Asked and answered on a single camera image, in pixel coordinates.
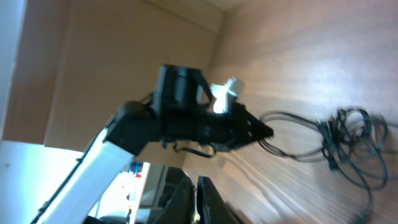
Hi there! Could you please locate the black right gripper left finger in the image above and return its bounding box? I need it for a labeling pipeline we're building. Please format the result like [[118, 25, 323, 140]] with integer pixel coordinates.
[[150, 176, 195, 224]]

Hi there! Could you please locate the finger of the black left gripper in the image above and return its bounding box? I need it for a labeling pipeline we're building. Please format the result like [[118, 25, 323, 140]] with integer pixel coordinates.
[[249, 119, 274, 147]]

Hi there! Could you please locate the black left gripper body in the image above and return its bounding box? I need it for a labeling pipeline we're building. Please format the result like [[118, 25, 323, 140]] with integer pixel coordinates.
[[216, 102, 260, 152]]

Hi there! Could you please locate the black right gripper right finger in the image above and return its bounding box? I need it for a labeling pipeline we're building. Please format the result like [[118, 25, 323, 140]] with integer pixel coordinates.
[[197, 176, 243, 224]]

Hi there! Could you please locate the black USB cable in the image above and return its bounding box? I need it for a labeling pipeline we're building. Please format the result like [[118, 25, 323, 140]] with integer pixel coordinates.
[[256, 107, 398, 224]]

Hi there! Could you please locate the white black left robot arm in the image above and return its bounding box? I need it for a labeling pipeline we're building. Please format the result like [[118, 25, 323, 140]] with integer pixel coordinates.
[[33, 65, 274, 223]]

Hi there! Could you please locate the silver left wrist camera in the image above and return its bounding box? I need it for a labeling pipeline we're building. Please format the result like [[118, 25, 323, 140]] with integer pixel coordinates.
[[210, 77, 244, 113]]

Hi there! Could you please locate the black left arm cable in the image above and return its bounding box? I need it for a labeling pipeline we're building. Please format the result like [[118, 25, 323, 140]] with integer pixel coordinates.
[[29, 155, 91, 224]]

